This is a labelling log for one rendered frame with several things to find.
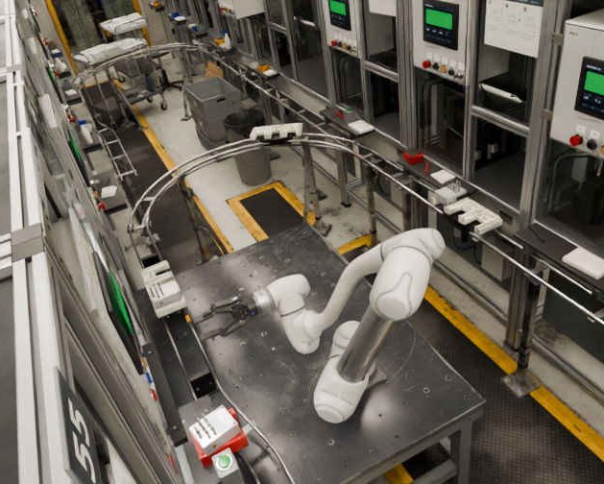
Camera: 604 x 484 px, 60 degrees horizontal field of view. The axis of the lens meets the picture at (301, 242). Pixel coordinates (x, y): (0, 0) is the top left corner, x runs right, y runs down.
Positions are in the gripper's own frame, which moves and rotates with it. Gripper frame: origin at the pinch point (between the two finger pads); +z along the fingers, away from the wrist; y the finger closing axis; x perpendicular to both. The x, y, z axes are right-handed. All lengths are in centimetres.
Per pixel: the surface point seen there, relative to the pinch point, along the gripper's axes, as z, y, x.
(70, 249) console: 23, 69, 37
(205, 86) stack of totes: -114, -54, -409
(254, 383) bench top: -12.0, -44.4, -4.2
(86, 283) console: 21, 71, 54
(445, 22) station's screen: -153, 58, -61
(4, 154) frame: 28, 88, 24
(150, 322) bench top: 19, -45, -69
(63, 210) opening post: 22, 71, 23
